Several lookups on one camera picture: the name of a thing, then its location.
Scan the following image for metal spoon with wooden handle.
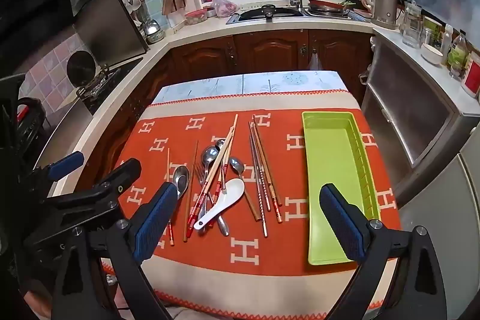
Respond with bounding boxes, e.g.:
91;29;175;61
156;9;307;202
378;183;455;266
229;157;261;222

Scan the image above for brown wooden kitchen cabinets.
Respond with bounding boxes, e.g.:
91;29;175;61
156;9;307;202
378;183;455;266
77;29;376;189

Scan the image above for pile of chopsticks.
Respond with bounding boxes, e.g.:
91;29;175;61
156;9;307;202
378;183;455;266
187;114;239;239

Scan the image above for red frying pan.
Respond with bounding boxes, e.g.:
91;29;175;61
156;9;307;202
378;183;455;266
308;0;347;14

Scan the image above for glass pitcher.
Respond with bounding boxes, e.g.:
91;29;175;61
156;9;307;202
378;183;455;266
401;1;422;48

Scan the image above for light blue patterned tablecloth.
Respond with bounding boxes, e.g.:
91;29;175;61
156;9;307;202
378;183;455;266
152;70;351;105

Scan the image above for stainless steel stove guard panel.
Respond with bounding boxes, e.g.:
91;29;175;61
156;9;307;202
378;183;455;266
73;0;149;66

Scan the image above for brown wooden chopstick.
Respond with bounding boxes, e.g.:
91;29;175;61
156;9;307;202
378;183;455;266
253;115;283;223
252;118;279;207

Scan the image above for kitchen sink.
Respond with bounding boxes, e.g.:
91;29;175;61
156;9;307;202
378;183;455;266
227;4;305;23

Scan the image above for white plastic bottle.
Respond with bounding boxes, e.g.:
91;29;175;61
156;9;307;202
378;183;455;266
440;24;454;64

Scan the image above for small lidded metal pot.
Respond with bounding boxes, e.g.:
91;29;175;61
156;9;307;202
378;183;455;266
144;20;166;43

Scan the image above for round black pan lid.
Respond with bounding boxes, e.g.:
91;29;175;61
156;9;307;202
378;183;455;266
67;51;99;84

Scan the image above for large metal spoon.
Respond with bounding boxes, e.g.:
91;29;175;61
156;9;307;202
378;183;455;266
172;166;191;200

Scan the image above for stainless steel cabinet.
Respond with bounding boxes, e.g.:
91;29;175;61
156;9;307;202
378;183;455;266
359;37;480;195

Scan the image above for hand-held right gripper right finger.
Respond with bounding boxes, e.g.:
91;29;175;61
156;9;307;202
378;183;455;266
319;183;449;320

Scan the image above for pink food container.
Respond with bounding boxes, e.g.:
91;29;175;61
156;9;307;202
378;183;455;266
184;8;209;25

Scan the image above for white ceramic spoon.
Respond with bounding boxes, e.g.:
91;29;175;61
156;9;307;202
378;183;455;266
194;178;245;230

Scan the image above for medium metal spoon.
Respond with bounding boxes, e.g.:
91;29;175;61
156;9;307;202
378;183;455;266
200;147;230;237

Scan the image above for metal fork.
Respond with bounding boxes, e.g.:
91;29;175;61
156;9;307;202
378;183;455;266
195;163;216;208

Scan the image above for white bowl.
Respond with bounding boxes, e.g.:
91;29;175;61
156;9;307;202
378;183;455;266
421;43;444;65

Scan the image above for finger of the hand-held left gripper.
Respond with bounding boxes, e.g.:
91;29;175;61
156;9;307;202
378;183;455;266
34;151;85;190
47;158;142;231

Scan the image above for glass bottle with green label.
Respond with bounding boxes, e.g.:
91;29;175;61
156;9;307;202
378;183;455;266
448;33;469;78

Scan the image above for gas stove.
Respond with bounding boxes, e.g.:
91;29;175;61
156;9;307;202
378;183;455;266
77;58;144;108

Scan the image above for green plastic utensil tray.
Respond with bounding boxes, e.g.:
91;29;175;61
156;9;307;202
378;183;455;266
302;111;381;265

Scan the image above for container with red label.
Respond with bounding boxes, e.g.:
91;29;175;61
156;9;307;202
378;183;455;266
461;52;480;97

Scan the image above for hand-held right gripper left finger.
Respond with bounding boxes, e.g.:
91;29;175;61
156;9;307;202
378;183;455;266
50;182;179;320

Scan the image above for orange printed blanket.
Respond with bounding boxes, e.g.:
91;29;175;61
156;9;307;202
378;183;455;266
101;89;404;319

